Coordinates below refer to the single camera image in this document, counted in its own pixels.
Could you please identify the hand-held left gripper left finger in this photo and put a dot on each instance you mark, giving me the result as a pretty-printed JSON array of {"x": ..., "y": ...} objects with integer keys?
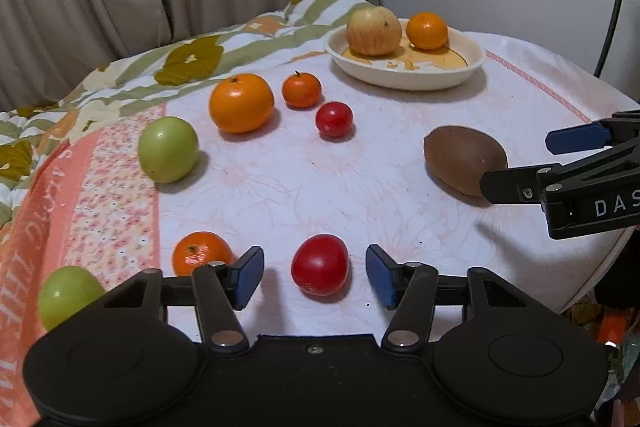
[{"x": 248, "y": 278}]

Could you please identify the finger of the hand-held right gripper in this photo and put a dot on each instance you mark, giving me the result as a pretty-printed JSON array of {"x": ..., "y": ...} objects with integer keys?
[
  {"x": 575, "y": 139},
  {"x": 505, "y": 188}
]

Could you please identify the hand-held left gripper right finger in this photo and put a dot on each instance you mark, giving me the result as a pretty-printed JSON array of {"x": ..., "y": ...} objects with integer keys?
[{"x": 380, "y": 278}]

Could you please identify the medium tangerine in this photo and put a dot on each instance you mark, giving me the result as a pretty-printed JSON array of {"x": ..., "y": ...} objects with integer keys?
[{"x": 197, "y": 252}]

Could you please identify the brown kiwi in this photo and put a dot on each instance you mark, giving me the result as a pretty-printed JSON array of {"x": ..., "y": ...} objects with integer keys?
[{"x": 457, "y": 154}]

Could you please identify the large red tomato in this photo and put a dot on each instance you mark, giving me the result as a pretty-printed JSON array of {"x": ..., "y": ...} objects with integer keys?
[{"x": 320, "y": 264}]

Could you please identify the green apple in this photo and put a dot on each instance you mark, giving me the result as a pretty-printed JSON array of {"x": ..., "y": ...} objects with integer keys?
[
  {"x": 65, "y": 294},
  {"x": 167, "y": 149}
]

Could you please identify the cream oval bowl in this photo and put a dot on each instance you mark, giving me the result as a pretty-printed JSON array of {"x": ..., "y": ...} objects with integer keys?
[{"x": 400, "y": 74}]

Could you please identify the small red tomato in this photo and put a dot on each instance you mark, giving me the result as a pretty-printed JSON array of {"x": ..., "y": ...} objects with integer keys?
[{"x": 334, "y": 120}]

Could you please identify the large orange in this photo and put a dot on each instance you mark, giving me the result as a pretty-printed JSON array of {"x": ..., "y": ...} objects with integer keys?
[{"x": 241, "y": 103}]

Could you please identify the small tangerine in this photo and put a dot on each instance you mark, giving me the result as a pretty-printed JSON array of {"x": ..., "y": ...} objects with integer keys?
[{"x": 301, "y": 90}]

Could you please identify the pink floral tablecloth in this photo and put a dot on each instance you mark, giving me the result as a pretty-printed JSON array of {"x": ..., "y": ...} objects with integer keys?
[{"x": 300, "y": 187}]

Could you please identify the colourful packaging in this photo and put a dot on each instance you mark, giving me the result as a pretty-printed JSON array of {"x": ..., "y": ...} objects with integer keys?
[{"x": 607, "y": 324}]

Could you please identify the medium orange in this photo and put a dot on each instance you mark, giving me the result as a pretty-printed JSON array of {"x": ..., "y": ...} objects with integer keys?
[{"x": 426, "y": 30}]

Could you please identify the yellow red apple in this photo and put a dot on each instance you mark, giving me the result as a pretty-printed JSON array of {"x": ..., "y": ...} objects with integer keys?
[{"x": 374, "y": 31}]

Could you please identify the green striped floral blanket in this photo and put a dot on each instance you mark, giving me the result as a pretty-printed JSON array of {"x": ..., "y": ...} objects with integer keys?
[{"x": 125, "y": 72}]

